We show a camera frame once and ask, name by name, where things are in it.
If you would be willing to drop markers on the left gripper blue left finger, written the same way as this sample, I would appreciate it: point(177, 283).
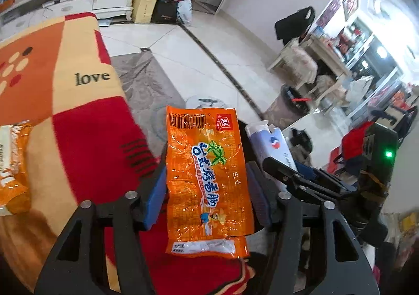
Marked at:
point(77, 262)

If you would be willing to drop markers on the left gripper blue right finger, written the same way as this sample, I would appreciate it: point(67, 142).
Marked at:
point(337, 264)

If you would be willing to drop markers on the orange bread wrapper bag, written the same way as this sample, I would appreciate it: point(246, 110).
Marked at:
point(15, 190)

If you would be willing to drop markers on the white blue medicine box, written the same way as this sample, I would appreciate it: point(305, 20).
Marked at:
point(268, 141)

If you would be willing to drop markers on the orange sausage snack packet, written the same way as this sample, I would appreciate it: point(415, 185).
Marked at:
point(209, 209)

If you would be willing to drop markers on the black boots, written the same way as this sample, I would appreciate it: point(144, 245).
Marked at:
point(301, 138)

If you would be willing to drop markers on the orange red patterned blanket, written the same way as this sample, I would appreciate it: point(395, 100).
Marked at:
point(86, 145)

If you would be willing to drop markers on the grey patterned waste basket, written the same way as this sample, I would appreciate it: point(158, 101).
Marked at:
point(287, 108)

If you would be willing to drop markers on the white console table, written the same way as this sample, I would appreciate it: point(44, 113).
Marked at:
point(331, 59)

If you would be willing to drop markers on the white floral chair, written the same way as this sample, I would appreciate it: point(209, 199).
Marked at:
point(299, 61)

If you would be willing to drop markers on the grey floor rug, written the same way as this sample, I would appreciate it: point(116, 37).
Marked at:
point(148, 92)

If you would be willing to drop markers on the black jacket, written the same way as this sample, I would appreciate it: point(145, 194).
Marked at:
point(295, 25)

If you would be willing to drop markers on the cream paper shopping bag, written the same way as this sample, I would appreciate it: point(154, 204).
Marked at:
point(143, 11)

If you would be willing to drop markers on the black shopping bag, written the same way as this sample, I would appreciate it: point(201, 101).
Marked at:
point(165, 12)

